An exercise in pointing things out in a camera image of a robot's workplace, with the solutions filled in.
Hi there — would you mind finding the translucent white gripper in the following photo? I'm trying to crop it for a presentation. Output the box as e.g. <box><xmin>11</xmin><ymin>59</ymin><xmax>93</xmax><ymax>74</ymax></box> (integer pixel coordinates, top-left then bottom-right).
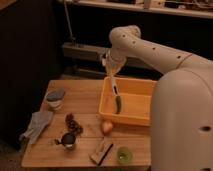
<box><xmin>101</xmin><ymin>50</ymin><xmax>126</xmax><ymax>77</ymax></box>

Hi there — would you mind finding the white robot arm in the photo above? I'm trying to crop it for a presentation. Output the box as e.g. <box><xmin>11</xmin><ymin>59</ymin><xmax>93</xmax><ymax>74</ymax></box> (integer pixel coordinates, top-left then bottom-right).
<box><xmin>106</xmin><ymin>25</ymin><xmax>213</xmax><ymax>171</ymax></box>

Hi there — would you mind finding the wooden block brush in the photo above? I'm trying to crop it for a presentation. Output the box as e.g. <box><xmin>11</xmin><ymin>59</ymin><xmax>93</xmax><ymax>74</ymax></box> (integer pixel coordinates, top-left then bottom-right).
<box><xmin>89</xmin><ymin>139</ymin><xmax>113</xmax><ymax>166</ymax></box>

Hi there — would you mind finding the grey baseboard heater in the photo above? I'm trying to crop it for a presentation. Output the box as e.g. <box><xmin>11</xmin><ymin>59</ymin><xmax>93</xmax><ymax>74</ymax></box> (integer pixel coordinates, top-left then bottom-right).
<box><xmin>62</xmin><ymin>42</ymin><xmax>161</xmax><ymax>80</ymax></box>

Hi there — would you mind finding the green cucumber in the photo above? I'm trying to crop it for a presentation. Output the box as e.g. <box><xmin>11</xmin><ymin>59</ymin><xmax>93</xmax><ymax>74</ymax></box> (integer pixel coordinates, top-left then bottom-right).
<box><xmin>115</xmin><ymin>96</ymin><xmax>121</xmax><ymax>114</ymax></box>

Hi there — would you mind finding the yellow plastic bin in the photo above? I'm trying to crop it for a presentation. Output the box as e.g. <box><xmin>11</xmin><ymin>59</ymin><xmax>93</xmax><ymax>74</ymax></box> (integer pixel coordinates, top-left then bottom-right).
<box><xmin>99</xmin><ymin>77</ymin><xmax>156</xmax><ymax>126</ymax></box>

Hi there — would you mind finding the blue lidded white bowl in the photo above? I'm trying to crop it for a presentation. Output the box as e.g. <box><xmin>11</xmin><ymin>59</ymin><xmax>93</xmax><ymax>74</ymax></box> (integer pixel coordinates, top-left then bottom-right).
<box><xmin>45</xmin><ymin>89</ymin><xmax>65</xmax><ymax>110</ymax></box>

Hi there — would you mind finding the grey metal pole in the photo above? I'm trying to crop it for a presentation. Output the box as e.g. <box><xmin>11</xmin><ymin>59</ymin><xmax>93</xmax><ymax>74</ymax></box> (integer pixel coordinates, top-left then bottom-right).
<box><xmin>63</xmin><ymin>0</ymin><xmax>75</xmax><ymax>45</ymax></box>

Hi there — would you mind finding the dark grape bunch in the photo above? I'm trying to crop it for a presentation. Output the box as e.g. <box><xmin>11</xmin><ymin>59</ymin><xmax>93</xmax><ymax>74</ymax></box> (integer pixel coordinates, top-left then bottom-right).
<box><xmin>65</xmin><ymin>113</ymin><xmax>83</xmax><ymax>135</ymax></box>

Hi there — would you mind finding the wooden table board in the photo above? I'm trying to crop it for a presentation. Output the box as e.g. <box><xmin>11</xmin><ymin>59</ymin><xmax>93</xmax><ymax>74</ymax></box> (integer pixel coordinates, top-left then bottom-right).
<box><xmin>22</xmin><ymin>80</ymin><xmax>151</xmax><ymax>169</ymax></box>

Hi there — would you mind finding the small black kettle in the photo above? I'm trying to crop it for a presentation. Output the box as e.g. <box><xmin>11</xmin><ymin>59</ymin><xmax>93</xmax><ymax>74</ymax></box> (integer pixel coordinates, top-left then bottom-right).
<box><xmin>54</xmin><ymin>132</ymin><xmax>76</xmax><ymax>149</ymax></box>

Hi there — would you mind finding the cluttered wooden shelf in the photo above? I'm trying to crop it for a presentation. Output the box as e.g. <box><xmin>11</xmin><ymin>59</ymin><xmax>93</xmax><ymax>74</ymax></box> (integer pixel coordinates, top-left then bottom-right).
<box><xmin>56</xmin><ymin>0</ymin><xmax>213</xmax><ymax>19</ymax></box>

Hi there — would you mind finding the grey cloth glove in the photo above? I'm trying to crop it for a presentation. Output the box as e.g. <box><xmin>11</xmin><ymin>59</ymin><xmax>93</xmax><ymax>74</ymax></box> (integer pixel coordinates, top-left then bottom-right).
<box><xmin>19</xmin><ymin>111</ymin><xmax>53</xmax><ymax>144</ymax></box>

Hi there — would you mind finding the green plastic cup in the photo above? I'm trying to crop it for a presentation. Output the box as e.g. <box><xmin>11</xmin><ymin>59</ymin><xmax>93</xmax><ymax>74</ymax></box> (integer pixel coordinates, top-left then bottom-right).
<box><xmin>117</xmin><ymin>146</ymin><xmax>133</xmax><ymax>165</ymax></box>

